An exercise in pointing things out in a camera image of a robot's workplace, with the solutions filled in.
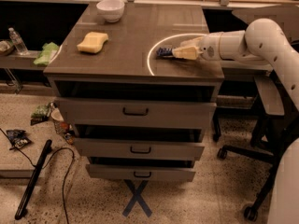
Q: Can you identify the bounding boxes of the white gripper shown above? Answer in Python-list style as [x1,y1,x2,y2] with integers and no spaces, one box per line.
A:
[172,33,221,61]

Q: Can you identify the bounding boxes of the blue rxbar blueberry wrapper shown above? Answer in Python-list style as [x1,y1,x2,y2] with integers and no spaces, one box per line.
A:
[156,48,173,58]

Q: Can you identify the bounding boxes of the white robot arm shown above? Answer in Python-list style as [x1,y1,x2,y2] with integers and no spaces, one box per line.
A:
[172,19,299,224]

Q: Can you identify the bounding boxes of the yellow sponge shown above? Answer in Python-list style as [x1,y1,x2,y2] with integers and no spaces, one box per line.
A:
[77,32,108,54]

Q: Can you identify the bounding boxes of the white bowl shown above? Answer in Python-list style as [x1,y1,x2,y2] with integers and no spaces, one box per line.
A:
[96,0,125,22]

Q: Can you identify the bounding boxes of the grey drawer cabinet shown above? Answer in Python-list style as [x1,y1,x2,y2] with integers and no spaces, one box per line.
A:
[44,4,224,171]

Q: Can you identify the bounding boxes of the black office chair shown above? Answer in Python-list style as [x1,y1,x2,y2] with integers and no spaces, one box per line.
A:
[217,76,299,221]

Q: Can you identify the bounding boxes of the top grey drawer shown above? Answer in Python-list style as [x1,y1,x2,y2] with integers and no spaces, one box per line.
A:
[55,97,216,129]

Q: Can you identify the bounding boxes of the grey drawer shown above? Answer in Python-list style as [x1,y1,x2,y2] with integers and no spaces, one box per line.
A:
[86,164,195,182]
[55,97,216,129]
[74,138,204,161]

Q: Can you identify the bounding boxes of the middle grey drawer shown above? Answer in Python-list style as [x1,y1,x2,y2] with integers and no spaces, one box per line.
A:
[74,138,204,161]

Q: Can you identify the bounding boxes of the bottom grey drawer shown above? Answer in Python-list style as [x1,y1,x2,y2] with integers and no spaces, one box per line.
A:
[86,164,195,182]

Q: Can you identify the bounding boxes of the green snack bag on floor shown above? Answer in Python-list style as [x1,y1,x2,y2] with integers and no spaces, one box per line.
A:
[30,104,51,125]

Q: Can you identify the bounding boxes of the clear plastic water bottle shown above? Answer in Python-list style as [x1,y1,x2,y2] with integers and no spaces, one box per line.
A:
[8,27,29,55]

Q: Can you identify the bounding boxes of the small bowl on shelf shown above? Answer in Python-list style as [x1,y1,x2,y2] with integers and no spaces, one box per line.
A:
[0,40,14,56]

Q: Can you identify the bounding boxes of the blue snack bag on floor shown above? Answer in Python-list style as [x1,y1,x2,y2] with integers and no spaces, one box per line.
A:
[7,129,32,149]

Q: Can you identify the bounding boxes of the black bar on floor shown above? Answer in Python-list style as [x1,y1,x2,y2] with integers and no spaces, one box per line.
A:
[15,140,52,220]

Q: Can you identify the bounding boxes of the black cable on floor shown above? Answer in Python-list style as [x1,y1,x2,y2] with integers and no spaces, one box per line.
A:
[0,128,76,224]

